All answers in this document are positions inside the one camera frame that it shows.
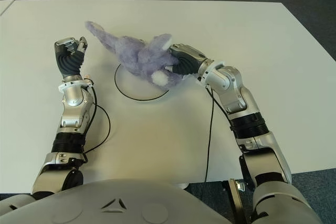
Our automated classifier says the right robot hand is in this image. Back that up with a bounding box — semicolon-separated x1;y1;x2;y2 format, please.
167;42;211;77

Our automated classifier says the white plate with black rim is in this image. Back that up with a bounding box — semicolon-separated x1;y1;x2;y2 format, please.
114;62;170;101

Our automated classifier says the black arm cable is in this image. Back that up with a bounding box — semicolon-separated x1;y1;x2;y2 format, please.
201;87;217;204
80;84;111;157

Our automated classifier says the metal table leg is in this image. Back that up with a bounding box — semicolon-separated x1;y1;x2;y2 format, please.
222;178;249;224

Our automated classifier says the purple plush rabbit doll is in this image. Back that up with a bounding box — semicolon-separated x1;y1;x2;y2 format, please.
84;20;185;87

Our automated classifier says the grey robot torso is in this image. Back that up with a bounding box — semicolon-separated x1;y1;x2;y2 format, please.
0;178;224;224

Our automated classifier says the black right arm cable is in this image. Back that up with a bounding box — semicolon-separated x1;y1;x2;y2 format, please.
201;87;217;204

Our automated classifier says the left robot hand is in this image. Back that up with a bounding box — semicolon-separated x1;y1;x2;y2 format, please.
54;36;89;80

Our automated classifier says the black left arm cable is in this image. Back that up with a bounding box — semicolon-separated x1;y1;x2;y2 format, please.
80;84;111;157

